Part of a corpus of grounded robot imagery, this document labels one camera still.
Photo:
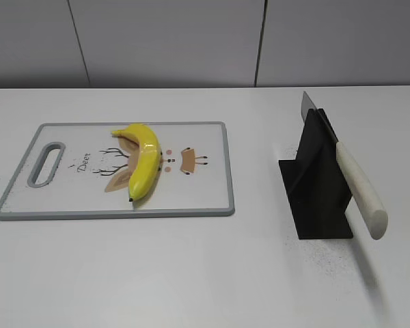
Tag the white-handled kitchen knife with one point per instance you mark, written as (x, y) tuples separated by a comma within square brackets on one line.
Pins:
[(367, 199)]

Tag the yellow plastic banana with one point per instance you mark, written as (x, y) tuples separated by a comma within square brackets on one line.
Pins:
[(147, 167)]

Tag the black knife stand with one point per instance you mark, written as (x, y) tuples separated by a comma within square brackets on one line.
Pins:
[(316, 189)]

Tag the grey-rimmed white cutting board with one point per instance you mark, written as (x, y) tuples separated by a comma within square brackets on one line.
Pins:
[(80, 171)]

